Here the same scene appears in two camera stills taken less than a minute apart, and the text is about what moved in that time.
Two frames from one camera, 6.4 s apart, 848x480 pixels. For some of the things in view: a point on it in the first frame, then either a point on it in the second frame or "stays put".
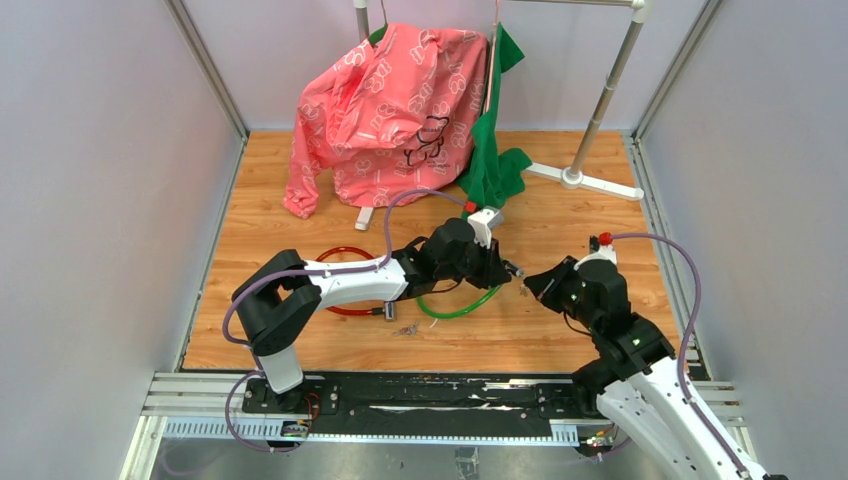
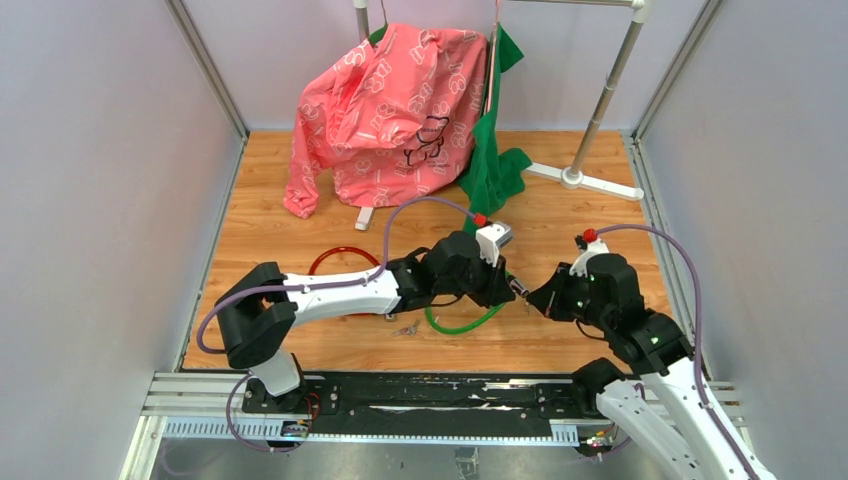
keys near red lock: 410,330 stays put
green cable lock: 509,266 -> 514,283
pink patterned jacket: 394,121 stays put
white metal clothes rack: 572,176 stays put
